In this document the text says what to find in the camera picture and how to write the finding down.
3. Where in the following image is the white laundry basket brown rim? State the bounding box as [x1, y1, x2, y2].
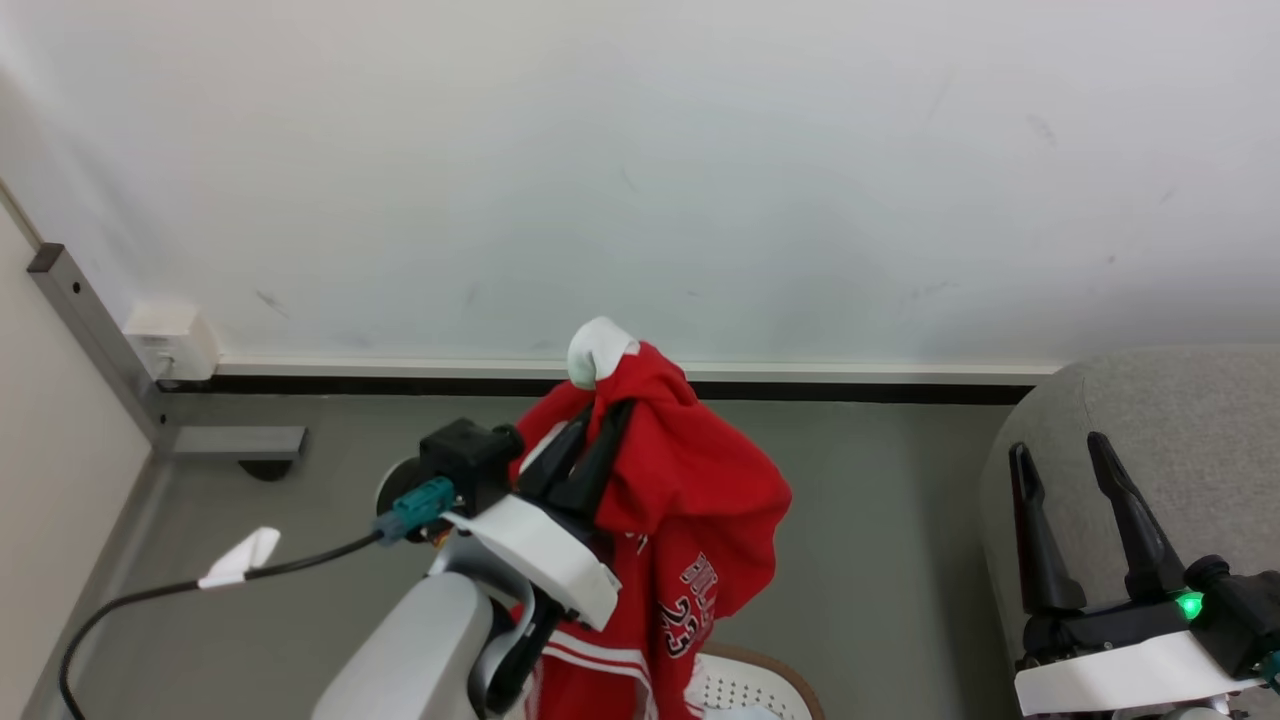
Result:
[686, 643, 827, 720]

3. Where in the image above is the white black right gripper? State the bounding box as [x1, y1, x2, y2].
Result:
[1008, 431, 1263, 717]

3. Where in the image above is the grey metal post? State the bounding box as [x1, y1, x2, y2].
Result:
[27, 242, 176, 456]

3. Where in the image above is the red basketball jersey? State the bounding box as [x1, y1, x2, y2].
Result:
[508, 316, 794, 720]

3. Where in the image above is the black cable with white tag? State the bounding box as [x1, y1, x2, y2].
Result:
[58, 527, 387, 720]

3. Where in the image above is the teal cable connector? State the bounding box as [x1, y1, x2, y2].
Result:
[373, 476, 458, 545]

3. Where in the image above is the grey fabric sofa seat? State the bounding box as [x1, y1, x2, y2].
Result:
[978, 344, 1280, 720]

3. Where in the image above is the white wall outlet box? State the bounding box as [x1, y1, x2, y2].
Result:
[123, 303, 221, 383]

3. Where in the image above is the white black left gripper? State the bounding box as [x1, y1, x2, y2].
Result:
[443, 399, 637, 633]

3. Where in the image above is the black white baseboard strip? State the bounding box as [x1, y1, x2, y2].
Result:
[157, 358, 1063, 407]

